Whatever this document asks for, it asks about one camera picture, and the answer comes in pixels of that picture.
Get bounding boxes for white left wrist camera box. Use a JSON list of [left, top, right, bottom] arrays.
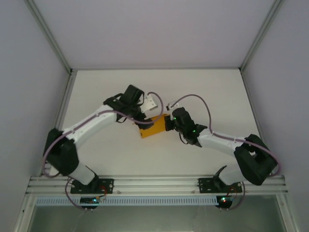
[[141, 94, 159, 113]]

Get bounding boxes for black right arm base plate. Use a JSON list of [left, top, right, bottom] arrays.
[[197, 177, 243, 194]]

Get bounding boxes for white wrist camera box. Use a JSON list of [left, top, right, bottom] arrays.
[[166, 100, 181, 112], [141, 94, 159, 113]]

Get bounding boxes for orange paper box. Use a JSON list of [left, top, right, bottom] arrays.
[[139, 113, 169, 140]]

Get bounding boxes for aluminium frame post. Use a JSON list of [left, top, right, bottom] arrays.
[[239, 0, 284, 72], [25, 0, 73, 73]]

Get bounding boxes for aluminium table side rail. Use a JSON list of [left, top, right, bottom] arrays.
[[40, 69, 78, 177], [239, 69, 275, 176]]

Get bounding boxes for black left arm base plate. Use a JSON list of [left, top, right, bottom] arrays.
[[70, 178, 114, 194]]

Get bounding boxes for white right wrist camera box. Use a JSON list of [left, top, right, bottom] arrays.
[[166, 100, 181, 112]]

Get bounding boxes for aluminium frame leg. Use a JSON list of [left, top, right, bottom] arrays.
[[275, 193, 299, 232], [13, 194, 37, 232]]

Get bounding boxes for light blue slotted cable duct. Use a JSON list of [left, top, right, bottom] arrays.
[[36, 196, 217, 206]]

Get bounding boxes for aluminium mounting rail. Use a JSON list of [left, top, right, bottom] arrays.
[[26, 175, 288, 194]]

